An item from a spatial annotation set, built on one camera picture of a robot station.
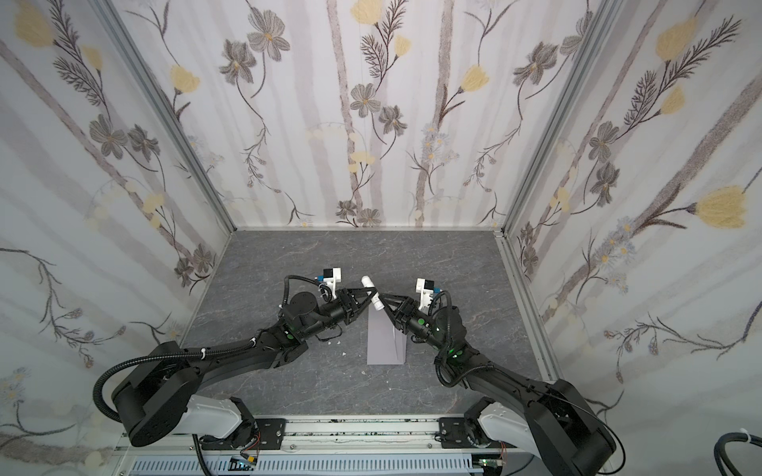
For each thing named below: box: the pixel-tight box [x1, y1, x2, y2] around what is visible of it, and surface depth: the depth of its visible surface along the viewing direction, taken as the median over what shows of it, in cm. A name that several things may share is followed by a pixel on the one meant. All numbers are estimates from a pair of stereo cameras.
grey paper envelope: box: [367, 303, 408, 366], surface depth 91 cm
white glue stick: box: [361, 274, 385, 311], surface depth 75 cm
